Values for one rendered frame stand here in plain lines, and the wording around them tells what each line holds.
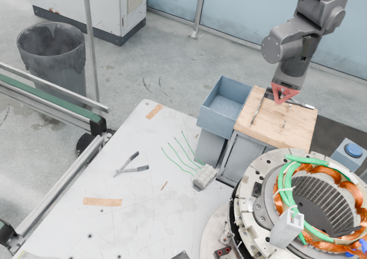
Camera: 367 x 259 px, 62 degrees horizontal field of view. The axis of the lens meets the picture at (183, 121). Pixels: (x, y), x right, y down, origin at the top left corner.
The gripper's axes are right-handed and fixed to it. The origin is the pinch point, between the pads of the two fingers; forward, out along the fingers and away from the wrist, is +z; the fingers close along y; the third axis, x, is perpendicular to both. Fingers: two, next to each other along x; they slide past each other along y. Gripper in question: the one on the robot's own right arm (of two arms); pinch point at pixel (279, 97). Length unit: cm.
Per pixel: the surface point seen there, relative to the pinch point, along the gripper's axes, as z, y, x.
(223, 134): 15.5, 5.3, -10.7
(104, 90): 115, -75, -122
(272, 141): 9.5, 6.2, 2.5
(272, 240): 2.8, 35.3, 7.6
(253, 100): 9.0, -5.5, -6.3
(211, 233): 34.1, 25.9, -3.2
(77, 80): 82, -48, -118
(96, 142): 44, 9, -57
